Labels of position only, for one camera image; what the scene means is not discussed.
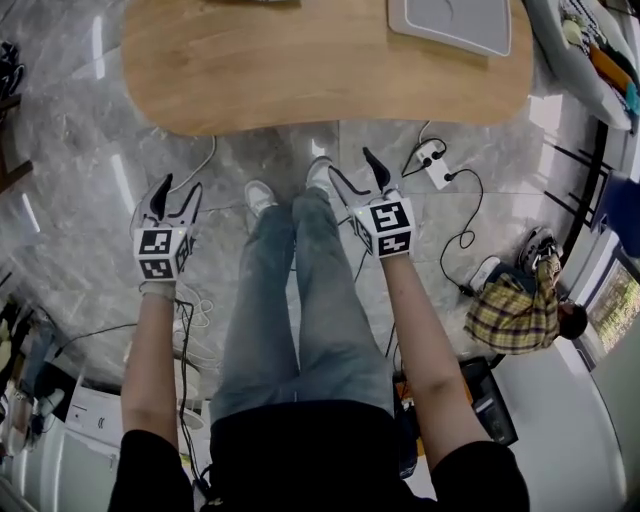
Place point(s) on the person's white shoe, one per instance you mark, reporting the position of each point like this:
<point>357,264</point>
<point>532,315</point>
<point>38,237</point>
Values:
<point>260,197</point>
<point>317,175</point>

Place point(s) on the wooden coffee table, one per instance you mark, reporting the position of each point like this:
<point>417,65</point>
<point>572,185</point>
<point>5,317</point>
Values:
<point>300,70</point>

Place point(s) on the dark wooden furniture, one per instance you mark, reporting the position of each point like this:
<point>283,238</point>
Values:
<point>12,150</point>

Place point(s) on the person's white left shoe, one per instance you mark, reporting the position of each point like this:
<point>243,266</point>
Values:
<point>260,197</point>

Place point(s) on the white power strip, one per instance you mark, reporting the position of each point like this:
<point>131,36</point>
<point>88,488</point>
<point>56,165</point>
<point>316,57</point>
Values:
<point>435,167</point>

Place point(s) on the blue box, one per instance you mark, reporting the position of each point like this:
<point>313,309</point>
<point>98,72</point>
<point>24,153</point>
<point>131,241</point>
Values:
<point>620,205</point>

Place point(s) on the person's left forearm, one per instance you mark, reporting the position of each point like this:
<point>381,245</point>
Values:
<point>150,360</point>

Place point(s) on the white rectangular tray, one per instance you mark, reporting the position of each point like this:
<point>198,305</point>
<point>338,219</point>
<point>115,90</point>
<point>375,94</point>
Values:
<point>450,25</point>

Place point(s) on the black metal rack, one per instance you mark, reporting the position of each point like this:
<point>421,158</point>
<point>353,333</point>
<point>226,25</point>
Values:
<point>590,190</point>

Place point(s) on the orange item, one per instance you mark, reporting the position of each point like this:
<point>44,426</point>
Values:
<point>610,67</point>

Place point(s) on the black computer tower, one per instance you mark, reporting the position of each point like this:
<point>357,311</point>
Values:
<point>492,405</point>

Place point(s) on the person's white right shoe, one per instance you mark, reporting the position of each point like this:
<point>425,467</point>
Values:
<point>317,175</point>

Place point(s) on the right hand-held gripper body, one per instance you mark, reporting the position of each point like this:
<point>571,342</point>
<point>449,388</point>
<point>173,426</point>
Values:
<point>387,220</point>

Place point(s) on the person's black shirt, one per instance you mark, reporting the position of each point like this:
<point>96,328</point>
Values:
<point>310,460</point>

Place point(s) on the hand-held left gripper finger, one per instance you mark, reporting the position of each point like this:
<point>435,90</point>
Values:
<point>156,202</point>
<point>191,207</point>

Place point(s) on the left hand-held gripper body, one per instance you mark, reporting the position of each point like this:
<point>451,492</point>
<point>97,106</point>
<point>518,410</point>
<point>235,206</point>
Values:
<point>159,242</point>

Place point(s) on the person's blue jeans legs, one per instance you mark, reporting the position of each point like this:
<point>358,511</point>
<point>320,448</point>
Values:
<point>310,320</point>

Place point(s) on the person's right forearm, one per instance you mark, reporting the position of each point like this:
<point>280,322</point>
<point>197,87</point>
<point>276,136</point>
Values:
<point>425,350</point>

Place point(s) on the white cabinet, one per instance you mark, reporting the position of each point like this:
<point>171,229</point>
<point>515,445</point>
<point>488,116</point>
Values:
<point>95,415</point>

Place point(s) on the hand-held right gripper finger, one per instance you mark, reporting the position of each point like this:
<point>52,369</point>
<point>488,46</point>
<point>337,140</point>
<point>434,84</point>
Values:
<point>345,189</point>
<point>381,175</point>

